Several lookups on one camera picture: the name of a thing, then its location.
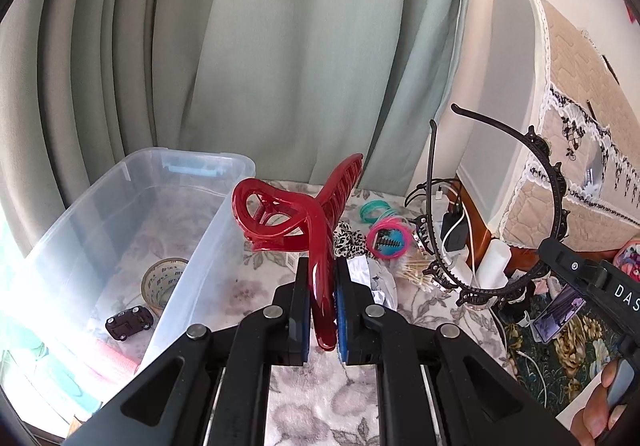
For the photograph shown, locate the red claw hair clip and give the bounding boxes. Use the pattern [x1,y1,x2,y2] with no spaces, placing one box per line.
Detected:
[231,153,364,353]

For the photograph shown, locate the pink printed cloth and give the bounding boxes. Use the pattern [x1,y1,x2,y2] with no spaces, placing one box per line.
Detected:
[614,236,640,282]

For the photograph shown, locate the teal hair ties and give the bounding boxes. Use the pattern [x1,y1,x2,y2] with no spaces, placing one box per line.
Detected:
[360,199,398,222]

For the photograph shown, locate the black cloth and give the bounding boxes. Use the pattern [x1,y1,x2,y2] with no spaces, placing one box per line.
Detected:
[500,296,533,332]

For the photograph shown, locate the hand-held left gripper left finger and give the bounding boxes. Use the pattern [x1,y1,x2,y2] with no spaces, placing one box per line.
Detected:
[65,256,311,446]

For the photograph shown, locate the grey green curtain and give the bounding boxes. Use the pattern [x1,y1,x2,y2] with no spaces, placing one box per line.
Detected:
[0,0,478,247]

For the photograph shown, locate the clear plastic container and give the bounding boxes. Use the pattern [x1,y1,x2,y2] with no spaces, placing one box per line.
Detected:
[2,147,257,419]

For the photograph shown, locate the leopard print scrunchie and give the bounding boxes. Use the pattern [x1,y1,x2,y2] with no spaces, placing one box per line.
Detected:
[332,221,368,259]

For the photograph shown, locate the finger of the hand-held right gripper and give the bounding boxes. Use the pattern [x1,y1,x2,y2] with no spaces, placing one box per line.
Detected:
[537,236,608,294]

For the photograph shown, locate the black toy car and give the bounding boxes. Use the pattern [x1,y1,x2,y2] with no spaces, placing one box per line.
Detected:
[105,305,153,341]

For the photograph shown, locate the cotton swab pack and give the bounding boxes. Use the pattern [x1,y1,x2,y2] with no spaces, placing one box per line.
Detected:
[392,253,451,292]

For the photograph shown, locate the floral blanket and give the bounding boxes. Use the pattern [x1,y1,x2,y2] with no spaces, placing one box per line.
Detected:
[135,179,516,446]

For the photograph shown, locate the brown wooden bed frame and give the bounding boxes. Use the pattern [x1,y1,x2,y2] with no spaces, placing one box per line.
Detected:
[462,186,551,272]

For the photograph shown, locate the black charger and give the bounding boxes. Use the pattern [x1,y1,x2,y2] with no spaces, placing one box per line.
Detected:
[442,211,473,252]

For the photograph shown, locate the white paper sheet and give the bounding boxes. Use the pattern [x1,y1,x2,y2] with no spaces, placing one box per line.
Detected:
[556,373,618,432]

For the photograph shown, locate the black flower headband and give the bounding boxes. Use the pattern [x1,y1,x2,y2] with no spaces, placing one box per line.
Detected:
[411,104,571,312]

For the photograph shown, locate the person's right hand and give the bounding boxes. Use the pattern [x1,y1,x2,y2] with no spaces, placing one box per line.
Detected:
[570,358,631,446]

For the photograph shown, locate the pink hair clip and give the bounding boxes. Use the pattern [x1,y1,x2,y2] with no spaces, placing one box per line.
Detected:
[92,343,141,377]

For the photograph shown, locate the white power strip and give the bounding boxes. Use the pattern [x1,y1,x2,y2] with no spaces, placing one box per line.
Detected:
[430,216,476,287]

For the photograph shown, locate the turquoise plastic tub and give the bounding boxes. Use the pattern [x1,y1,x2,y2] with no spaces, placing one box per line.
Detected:
[0,316,101,417]

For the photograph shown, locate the smartphone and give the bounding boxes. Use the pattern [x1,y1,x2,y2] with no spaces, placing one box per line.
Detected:
[531,286,587,343]

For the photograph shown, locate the white cylinder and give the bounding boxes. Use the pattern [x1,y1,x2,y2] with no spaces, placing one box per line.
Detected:
[475,239,512,294]

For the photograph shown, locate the pink hair tie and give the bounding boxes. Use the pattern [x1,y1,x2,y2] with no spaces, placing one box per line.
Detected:
[366,219,414,261]

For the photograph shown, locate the white charger adapter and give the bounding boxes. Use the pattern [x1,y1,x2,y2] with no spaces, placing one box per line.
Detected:
[447,259,476,287]

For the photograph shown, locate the white cable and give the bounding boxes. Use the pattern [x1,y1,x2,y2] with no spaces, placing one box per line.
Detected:
[450,181,481,287]

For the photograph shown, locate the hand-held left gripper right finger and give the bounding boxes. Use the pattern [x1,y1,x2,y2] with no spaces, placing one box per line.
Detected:
[335,257,581,446]

